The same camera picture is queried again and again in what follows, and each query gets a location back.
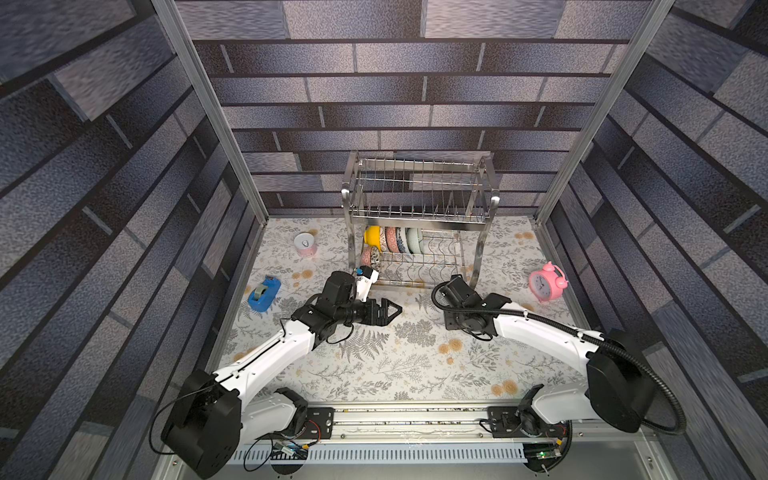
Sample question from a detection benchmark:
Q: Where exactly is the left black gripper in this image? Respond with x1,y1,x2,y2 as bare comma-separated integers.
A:
335,296,404,328

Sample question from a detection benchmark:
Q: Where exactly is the pink patterned floral bowl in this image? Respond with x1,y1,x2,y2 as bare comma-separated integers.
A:
361,245,380,270

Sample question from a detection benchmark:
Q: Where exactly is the yellow bowl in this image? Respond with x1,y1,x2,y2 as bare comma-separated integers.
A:
363,225,381,250

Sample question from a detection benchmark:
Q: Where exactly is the brown patterned bowl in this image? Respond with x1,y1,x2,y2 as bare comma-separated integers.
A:
384,227,399,253

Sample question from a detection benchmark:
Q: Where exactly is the dark floral bowl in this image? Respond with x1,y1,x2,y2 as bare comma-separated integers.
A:
394,227,408,253

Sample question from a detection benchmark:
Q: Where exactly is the blue white patterned bowl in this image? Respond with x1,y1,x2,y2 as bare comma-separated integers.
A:
399,228,412,254

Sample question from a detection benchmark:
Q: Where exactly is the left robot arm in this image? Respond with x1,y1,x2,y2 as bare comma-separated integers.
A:
160,267,403,479

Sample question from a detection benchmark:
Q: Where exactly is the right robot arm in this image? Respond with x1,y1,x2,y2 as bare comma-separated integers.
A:
431,275,667,437

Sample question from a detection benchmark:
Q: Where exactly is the stainless steel dish rack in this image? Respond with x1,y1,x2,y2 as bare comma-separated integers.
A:
341,151,500,288

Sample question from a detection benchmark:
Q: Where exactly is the floral tablecloth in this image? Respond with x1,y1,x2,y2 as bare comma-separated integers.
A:
219,217,579,402

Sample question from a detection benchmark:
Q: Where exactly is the pink alarm clock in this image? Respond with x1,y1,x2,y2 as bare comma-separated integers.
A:
528,261,569,302

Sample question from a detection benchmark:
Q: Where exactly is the pink white cup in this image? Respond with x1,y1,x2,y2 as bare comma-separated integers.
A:
294,232,317,257

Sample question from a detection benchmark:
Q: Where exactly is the blue tape dispenser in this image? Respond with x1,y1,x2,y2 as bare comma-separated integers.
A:
247,276,281,313

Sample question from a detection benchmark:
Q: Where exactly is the aluminium front rail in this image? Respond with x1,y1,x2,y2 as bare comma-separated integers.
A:
167,400,661,448

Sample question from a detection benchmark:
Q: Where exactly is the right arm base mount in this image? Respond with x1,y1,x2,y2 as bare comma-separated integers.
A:
483,406,570,439

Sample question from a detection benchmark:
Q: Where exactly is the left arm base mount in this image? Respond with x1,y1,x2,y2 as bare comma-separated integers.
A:
282,407,336,442

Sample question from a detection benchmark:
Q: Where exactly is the right black corrugated cable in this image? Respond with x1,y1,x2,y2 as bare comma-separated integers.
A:
430,281,688,436

